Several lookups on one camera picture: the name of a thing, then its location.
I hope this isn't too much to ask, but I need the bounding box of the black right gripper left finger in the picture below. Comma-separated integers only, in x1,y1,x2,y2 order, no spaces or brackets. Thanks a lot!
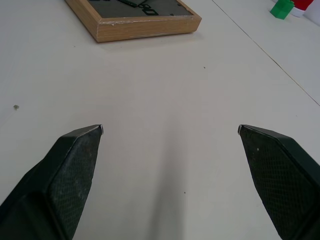
0,124,104,240

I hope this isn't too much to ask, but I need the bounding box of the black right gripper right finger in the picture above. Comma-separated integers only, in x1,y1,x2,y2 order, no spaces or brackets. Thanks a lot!
237,124,320,240

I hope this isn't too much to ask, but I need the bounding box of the green toy block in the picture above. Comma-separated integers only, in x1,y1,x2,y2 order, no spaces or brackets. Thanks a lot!
269,0,295,20

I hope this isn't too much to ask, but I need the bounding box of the red and white container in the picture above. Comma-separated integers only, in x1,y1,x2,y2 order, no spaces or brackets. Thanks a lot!
289,0,313,18

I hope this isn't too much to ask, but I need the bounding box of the wooden framed board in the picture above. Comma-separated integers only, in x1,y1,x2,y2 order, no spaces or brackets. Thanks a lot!
64,0,202,44

